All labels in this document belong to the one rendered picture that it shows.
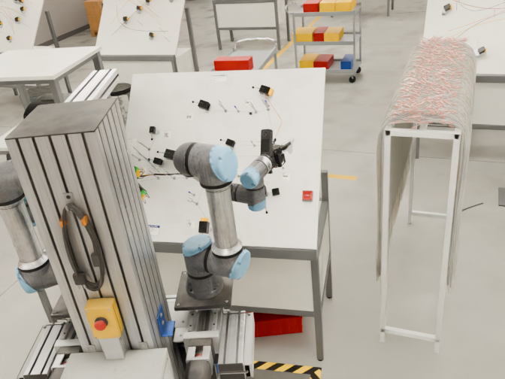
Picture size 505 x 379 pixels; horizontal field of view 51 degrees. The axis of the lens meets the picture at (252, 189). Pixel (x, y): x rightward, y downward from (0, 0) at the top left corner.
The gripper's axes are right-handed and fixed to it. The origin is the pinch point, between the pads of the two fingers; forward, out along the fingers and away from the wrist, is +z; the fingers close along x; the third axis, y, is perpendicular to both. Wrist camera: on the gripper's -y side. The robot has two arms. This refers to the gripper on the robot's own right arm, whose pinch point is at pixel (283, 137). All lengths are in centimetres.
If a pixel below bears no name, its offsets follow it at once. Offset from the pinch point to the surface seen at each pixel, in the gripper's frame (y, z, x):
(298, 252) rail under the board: 72, 14, -14
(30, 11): -49, 344, -543
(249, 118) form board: 12, 55, -50
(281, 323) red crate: 143, 32, -48
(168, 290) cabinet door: 97, -2, -98
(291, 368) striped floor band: 155, 9, -33
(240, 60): 27, 250, -168
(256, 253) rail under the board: 71, 9, -36
